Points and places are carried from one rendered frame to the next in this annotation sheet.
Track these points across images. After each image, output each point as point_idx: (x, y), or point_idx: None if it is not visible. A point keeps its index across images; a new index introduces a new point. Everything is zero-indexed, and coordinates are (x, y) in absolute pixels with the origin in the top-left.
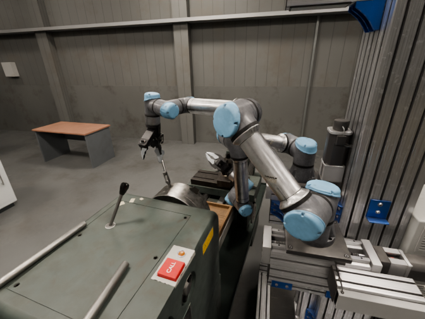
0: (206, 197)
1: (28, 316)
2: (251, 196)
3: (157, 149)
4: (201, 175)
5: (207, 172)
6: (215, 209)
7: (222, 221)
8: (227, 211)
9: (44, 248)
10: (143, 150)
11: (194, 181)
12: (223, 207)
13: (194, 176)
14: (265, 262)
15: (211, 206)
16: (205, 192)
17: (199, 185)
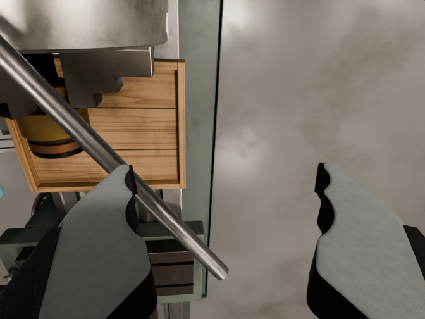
0: (140, 210)
1: None
2: (3, 240)
3: (58, 303)
4: (173, 275)
5: (162, 288)
6: (76, 171)
7: (12, 122)
8: (28, 168)
9: None
10: (361, 235)
11: (181, 247)
12: (59, 181)
13: (190, 264)
14: None
15: (97, 179)
16: (147, 225)
17: (166, 240)
